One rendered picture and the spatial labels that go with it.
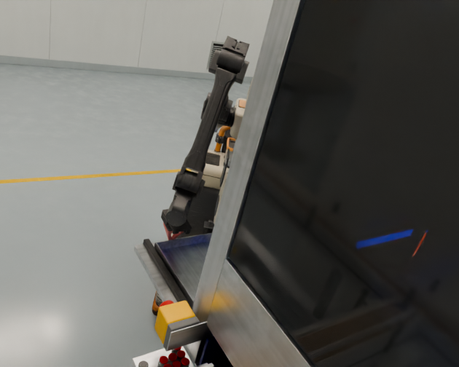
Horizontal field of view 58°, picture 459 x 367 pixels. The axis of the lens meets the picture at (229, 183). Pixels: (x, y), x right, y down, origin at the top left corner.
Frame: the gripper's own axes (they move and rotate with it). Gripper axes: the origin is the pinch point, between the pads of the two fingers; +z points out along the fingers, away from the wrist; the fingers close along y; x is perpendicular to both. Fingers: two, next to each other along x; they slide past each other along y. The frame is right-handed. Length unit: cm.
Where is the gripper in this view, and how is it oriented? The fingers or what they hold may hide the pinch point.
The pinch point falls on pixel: (170, 239)
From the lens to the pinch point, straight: 139.3
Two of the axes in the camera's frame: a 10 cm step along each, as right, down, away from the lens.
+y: 4.6, 6.1, -6.5
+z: -2.8, 7.9, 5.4
